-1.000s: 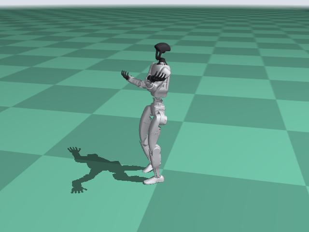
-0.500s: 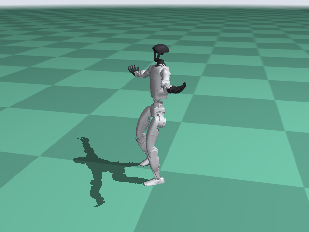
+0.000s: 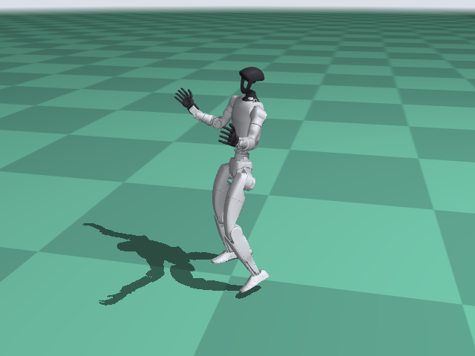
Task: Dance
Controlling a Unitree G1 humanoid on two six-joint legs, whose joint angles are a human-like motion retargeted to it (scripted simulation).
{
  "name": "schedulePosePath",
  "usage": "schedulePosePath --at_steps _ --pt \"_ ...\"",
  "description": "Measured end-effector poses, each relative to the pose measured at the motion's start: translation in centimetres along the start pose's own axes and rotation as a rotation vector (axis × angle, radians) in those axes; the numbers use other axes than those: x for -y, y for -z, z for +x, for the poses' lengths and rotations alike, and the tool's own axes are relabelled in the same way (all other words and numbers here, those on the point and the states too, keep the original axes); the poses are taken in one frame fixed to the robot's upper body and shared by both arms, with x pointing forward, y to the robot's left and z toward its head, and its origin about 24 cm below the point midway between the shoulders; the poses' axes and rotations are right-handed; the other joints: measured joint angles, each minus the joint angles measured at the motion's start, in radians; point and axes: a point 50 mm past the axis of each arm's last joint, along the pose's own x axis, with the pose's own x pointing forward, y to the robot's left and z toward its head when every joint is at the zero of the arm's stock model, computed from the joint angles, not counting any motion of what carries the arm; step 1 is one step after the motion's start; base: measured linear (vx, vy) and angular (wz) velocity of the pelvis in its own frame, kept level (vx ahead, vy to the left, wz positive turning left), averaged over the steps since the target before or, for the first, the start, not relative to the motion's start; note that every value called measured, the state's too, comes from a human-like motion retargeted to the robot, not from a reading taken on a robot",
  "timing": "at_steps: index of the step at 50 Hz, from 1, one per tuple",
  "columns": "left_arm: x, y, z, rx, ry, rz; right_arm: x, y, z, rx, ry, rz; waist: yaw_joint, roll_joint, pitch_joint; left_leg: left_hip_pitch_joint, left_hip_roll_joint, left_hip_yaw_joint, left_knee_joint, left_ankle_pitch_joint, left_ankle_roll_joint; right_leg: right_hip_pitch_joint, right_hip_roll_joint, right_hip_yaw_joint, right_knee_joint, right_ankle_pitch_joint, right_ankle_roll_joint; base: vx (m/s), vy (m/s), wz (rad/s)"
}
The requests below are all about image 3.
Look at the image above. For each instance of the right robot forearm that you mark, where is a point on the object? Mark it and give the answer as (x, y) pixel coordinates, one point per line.
(204, 117)

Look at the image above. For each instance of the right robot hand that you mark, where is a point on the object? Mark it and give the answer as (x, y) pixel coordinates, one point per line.
(188, 101)

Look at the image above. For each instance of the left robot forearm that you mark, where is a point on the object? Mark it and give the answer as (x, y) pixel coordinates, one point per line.
(245, 144)

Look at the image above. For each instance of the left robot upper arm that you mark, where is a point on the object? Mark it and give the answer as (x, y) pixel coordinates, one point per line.
(258, 117)

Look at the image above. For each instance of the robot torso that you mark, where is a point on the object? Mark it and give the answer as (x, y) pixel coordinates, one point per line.
(241, 120)

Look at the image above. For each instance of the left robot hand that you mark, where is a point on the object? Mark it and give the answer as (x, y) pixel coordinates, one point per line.
(233, 139)

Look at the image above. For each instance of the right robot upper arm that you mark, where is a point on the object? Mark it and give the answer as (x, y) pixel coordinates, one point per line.
(220, 121)

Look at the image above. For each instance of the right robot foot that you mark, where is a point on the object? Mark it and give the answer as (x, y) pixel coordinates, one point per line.
(223, 257)

